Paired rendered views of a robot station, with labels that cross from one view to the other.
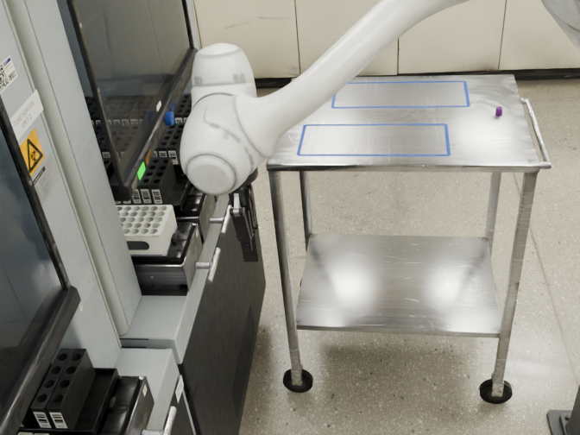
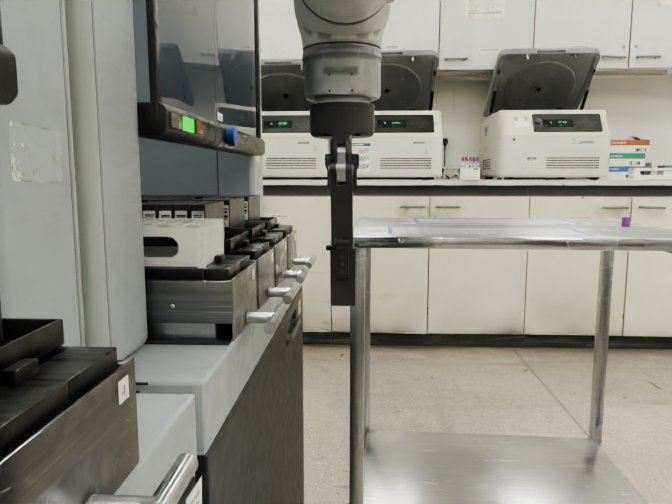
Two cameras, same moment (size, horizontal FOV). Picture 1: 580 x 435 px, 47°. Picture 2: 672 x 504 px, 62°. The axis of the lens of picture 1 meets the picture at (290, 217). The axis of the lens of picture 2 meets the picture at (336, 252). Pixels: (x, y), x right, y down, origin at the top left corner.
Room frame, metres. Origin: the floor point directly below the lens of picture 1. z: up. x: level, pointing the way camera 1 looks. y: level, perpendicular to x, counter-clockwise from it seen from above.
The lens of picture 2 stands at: (0.37, 0.17, 0.92)
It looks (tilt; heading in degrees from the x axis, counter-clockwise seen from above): 8 degrees down; 354
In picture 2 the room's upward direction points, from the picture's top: straight up
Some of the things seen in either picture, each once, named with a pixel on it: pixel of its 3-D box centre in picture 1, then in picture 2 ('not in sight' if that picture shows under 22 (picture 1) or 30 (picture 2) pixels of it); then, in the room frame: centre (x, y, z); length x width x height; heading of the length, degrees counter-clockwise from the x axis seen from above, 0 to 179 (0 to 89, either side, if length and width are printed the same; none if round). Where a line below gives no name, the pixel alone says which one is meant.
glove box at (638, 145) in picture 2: not in sight; (624, 144); (3.52, -1.87, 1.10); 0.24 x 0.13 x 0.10; 79
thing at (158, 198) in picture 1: (163, 182); (208, 223); (1.22, 0.26, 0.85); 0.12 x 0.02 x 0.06; 172
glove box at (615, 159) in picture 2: not in sight; (619, 160); (3.52, -1.85, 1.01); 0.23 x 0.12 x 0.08; 80
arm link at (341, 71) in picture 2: not in sight; (341, 78); (1.04, 0.09, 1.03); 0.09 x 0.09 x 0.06
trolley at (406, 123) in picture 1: (398, 242); (497, 418); (1.47, -0.30, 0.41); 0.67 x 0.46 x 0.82; 79
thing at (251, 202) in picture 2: (193, 114); (249, 210); (1.52, 0.22, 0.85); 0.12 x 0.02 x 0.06; 170
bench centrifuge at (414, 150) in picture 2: not in sight; (387, 118); (3.59, -0.48, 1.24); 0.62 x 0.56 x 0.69; 171
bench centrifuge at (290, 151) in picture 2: not in sight; (284, 122); (3.68, 0.10, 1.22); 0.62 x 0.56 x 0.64; 169
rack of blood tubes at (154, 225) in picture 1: (98, 232); (95, 246); (1.09, 0.39, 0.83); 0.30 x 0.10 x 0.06; 81
